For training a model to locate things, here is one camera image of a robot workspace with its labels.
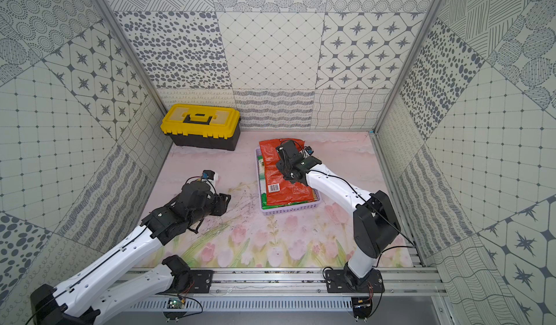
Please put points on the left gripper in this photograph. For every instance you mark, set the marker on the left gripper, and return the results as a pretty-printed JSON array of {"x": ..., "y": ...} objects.
[{"x": 216, "y": 202}]

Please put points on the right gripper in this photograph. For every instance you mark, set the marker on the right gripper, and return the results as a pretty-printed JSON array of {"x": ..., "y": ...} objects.
[{"x": 279, "y": 164}]

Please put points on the red chips bag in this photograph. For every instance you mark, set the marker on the red chips bag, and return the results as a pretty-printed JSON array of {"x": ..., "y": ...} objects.
[{"x": 270, "y": 155}]

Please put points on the green Chuba cassava chips bag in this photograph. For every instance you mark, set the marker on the green Chuba cassava chips bag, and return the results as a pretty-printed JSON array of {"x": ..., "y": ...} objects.
[{"x": 280, "y": 195}]

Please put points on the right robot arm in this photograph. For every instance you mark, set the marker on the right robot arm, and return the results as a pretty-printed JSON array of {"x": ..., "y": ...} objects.
[{"x": 375, "y": 224}]

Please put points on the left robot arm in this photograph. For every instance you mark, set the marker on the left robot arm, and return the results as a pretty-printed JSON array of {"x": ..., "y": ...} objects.
[{"x": 92, "y": 296}]

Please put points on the lilac plastic basket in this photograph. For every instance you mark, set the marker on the lilac plastic basket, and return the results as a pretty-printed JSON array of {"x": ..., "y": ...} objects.
[{"x": 272, "y": 210}]

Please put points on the yellow black toolbox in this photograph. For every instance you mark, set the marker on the yellow black toolbox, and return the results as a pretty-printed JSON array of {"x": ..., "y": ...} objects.
[{"x": 202, "y": 126}]

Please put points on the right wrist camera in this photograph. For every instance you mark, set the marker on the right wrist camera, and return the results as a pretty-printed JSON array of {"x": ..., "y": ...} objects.
[{"x": 308, "y": 150}]

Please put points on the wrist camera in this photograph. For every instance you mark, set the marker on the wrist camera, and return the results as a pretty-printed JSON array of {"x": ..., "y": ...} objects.
[
  {"x": 210, "y": 177},
  {"x": 308, "y": 150}
]

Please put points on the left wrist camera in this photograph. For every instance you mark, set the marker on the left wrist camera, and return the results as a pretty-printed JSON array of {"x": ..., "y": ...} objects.
[{"x": 210, "y": 177}]

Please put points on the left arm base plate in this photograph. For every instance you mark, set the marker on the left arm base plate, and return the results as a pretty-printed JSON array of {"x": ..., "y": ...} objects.
[{"x": 195, "y": 281}]

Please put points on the aluminium mounting rail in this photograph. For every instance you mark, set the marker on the aluminium mounting rail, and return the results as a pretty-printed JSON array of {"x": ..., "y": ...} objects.
[{"x": 305, "y": 282}]

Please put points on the white slotted cable duct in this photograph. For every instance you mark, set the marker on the white slotted cable duct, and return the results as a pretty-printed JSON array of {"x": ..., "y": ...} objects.
[{"x": 325, "y": 303}]

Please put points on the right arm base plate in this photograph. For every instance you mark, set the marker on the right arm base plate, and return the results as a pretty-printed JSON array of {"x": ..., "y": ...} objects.
[{"x": 344, "y": 281}]

